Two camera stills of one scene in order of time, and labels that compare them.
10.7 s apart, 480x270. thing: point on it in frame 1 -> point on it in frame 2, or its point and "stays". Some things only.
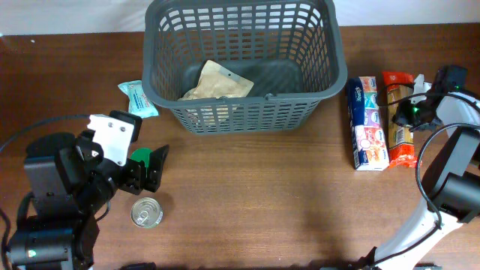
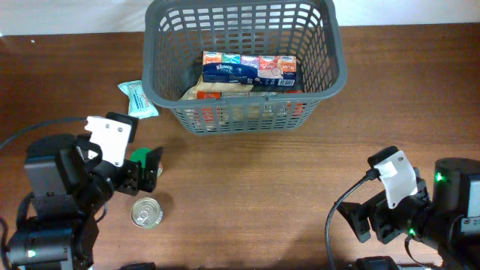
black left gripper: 135,180 stays
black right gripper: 402,118 -> 377,211
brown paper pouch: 217,81 stays
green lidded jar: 142,154 stays
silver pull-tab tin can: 146,212 stays
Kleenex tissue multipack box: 369,141 -> 261,70
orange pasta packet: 401,150 -> 215,107
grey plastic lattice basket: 292,50 stays
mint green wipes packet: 139,103 stays
